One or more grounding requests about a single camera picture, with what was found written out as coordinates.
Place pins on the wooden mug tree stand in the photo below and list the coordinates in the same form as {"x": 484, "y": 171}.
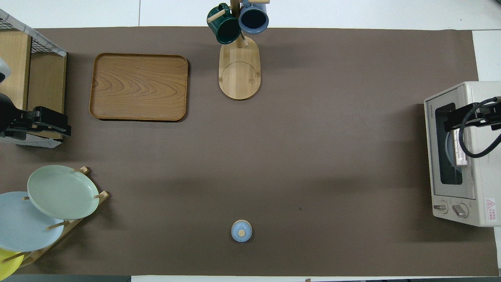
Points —
{"x": 239, "y": 74}

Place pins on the brown table mat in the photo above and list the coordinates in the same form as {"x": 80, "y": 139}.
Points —
{"x": 297, "y": 156}

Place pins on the yellow plate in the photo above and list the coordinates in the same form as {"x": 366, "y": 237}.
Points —
{"x": 8, "y": 266}

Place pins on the wooden serving tray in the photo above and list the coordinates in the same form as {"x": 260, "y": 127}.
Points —
{"x": 139, "y": 87}

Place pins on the large light blue plate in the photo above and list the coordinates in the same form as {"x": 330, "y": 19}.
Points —
{"x": 21, "y": 227}

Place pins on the oven control knob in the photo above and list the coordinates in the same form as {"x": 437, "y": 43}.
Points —
{"x": 460, "y": 210}
{"x": 441, "y": 207}

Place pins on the blue mug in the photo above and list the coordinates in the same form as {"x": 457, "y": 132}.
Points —
{"x": 253, "y": 18}

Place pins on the wooden dish rack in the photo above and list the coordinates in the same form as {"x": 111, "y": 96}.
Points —
{"x": 102, "y": 194}

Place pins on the toaster oven glass door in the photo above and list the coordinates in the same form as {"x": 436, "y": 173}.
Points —
{"x": 432, "y": 156}

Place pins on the pale green plate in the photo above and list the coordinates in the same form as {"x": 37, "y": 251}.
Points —
{"x": 62, "y": 192}

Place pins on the dark green mug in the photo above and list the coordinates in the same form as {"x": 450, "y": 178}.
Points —
{"x": 225, "y": 28}

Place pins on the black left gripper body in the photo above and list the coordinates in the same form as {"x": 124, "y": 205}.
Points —
{"x": 49, "y": 116}

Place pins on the beige toaster oven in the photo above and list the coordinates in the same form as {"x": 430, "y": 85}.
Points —
{"x": 487, "y": 172}

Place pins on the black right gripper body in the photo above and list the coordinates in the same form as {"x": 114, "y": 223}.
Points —
{"x": 483, "y": 116}

